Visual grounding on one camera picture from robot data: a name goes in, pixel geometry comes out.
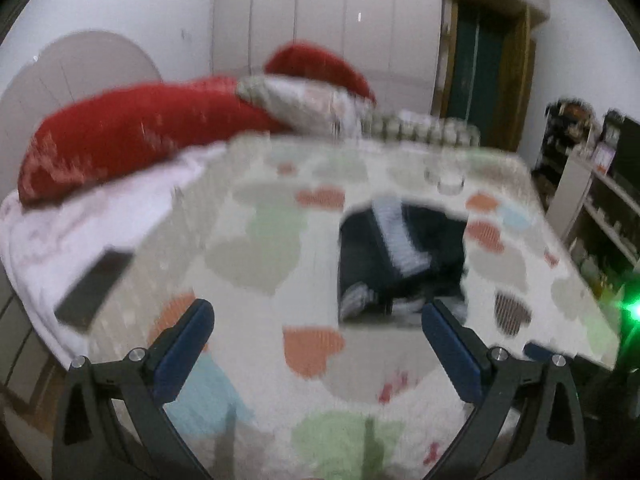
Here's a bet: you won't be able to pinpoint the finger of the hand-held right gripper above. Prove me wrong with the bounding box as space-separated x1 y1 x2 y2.
524 342 557 362

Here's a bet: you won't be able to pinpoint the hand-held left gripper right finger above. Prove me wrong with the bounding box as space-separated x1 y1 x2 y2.
421 298 587 480

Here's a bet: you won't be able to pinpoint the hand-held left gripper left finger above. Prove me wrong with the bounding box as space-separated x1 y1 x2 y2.
51 298 216 480

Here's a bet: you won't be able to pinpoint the dark navy striped pants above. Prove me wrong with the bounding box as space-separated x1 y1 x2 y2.
336 198 472 330

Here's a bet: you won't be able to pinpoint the dark flat phone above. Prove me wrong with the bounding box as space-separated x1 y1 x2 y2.
53 248 136 332

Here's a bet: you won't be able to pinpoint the white storage shelf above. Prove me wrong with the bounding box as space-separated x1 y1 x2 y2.
531 96 640 313

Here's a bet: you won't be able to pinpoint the heart-patterned quilted blanket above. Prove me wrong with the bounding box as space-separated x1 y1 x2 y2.
52 132 625 480

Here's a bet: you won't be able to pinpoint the pale pink bed sheet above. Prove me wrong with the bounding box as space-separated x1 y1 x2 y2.
0 142 233 367

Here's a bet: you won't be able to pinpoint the long red pillow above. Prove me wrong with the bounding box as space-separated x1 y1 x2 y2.
17 75 288 206

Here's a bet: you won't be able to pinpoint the floral print pillow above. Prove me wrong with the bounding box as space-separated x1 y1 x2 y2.
235 74 375 137

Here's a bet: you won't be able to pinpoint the rounded white headboard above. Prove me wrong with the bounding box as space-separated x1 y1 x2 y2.
0 30 165 163

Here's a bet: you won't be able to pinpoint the small red pillow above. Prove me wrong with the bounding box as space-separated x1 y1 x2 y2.
263 43 377 104

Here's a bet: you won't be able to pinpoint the white wardrobe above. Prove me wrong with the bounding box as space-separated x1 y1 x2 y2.
211 0 447 113

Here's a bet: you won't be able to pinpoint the green door with wooden frame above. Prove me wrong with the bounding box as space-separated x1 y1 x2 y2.
432 0 540 155

